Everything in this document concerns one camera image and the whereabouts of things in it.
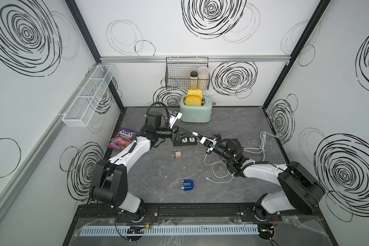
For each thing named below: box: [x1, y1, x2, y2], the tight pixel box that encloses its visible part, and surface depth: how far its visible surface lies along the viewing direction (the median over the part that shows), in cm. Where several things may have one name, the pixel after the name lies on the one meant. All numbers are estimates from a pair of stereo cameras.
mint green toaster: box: [179, 89, 213, 123], surface depth 104 cm
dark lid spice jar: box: [190, 70, 198, 90], surface depth 87 cm
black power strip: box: [173, 133, 198, 147], surface depth 99 cm
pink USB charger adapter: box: [170, 151, 182, 159], surface depth 93 cm
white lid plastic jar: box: [197, 66, 210, 90], surface depth 86 cm
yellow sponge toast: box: [185, 89, 203, 107], surface depth 103 cm
